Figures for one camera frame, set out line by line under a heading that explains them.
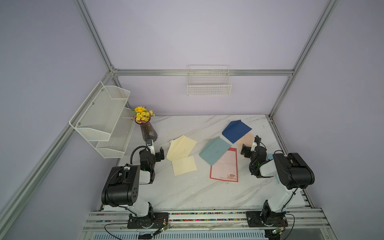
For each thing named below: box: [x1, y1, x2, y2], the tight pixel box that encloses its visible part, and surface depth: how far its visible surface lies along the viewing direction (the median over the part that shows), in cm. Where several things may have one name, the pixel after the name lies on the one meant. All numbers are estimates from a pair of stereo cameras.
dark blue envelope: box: [222, 119, 252, 144], surface depth 113 cm
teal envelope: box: [199, 136, 232, 166], surface depth 103 cm
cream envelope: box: [166, 134, 198, 161], surface depth 103 cm
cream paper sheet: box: [171, 156, 198, 176], surface depth 96 cm
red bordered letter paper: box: [210, 147, 239, 183], surface depth 93 cm
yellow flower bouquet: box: [131, 106, 155, 124], surface depth 90 cm
